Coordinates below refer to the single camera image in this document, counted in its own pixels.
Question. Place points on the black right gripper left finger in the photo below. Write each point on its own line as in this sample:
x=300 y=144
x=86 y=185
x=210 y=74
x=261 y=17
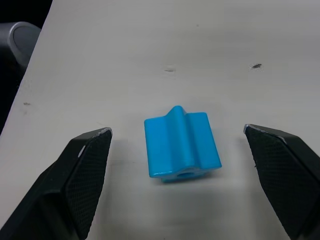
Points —
x=75 y=180

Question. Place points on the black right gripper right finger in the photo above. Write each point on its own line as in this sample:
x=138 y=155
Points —
x=285 y=180

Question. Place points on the blue cross-shaped block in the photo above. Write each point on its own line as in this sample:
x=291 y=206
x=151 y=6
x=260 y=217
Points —
x=178 y=147

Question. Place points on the silver robot body part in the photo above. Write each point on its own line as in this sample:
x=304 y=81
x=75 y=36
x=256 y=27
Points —
x=21 y=40

